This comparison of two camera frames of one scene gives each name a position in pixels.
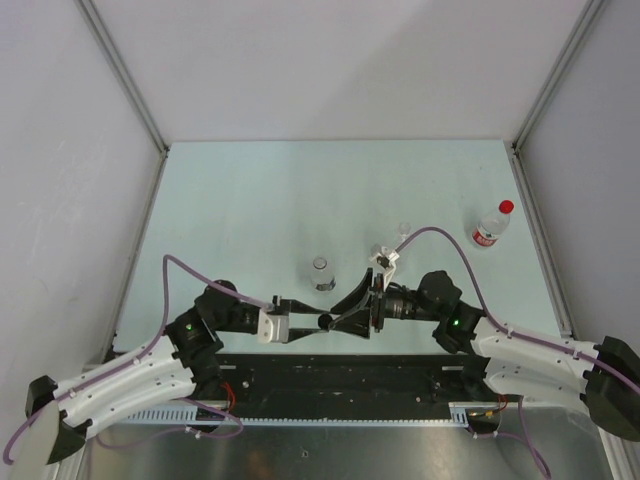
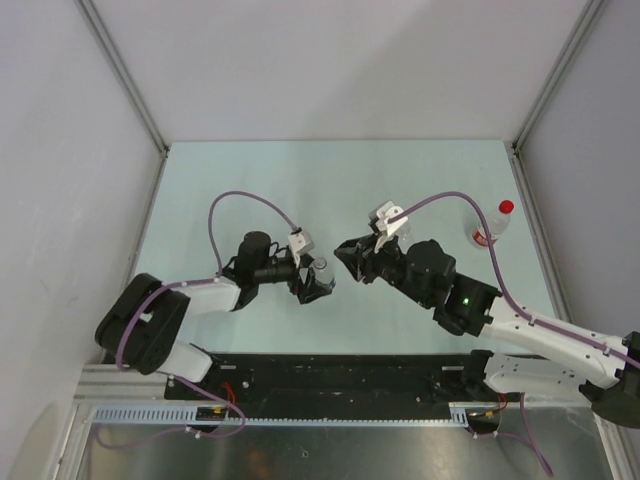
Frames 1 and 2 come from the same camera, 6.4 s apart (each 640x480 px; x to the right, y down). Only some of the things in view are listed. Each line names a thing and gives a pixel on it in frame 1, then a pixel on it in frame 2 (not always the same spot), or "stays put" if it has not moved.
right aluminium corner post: (517, 160) stays put
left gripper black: (284, 306) → (312, 288)
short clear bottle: (322, 279) stays put
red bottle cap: (506, 206) stays put
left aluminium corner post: (124, 75) stays put
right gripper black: (357, 323) → (361, 257)
